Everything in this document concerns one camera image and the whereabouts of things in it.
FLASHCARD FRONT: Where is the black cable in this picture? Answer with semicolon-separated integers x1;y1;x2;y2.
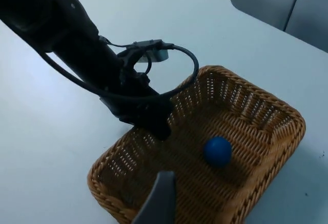
40;43;200;99

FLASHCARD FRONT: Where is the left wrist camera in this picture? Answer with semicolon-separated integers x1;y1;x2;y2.
133;39;170;63

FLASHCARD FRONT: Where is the brown wicker basket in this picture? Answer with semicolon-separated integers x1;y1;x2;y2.
87;65;307;224

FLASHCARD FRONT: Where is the blue ball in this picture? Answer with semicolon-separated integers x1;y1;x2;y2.
203;136;233;169

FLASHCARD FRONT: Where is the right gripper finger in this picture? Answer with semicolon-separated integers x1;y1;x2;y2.
132;171;177;224

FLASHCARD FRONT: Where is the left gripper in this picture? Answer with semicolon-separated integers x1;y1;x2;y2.
99;48;173;140

